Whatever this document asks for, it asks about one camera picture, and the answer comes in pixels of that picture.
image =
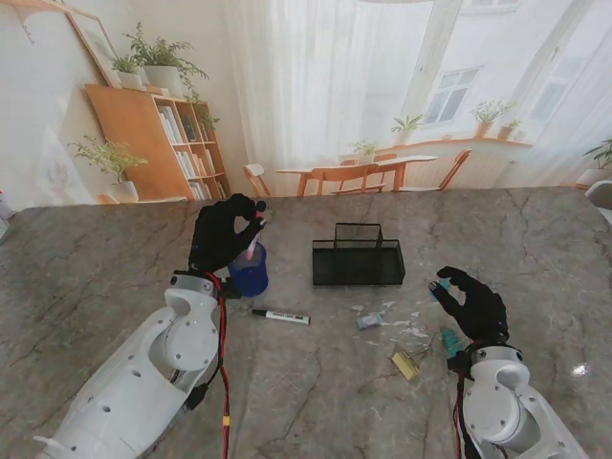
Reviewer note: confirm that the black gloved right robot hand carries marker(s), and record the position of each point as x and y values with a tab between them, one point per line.
478	311

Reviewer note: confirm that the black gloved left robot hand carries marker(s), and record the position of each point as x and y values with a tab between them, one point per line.
215	239

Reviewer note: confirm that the pink marker with black cap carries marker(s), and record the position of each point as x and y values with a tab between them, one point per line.
252	247

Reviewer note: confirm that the yellow eraser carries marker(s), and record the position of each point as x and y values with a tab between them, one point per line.
405	365

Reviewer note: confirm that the white marker with black cap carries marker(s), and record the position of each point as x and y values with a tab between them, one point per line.
282	316

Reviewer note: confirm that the small pale blue eraser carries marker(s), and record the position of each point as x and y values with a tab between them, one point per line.
369	321

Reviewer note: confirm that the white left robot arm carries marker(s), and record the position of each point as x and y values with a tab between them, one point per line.
119	397

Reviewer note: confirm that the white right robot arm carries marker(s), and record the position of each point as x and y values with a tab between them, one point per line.
497	411

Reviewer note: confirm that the black mesh desk organizer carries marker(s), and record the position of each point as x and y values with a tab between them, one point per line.
358	268

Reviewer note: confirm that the green binder clip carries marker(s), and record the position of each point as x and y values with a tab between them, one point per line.
444	285
449	342

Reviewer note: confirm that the blue mesh pen cup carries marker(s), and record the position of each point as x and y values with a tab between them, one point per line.
251	282

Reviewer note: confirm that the white rounded object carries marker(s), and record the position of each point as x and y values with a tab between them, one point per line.
601	193

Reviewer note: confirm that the printed room backdrop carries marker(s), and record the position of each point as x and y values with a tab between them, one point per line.
311	95

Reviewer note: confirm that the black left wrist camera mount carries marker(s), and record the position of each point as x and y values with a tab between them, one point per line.
232	289

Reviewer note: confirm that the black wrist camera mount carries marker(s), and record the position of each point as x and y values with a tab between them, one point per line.
232	289
456	362

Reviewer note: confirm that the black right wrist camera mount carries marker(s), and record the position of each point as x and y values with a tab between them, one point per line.
456	362

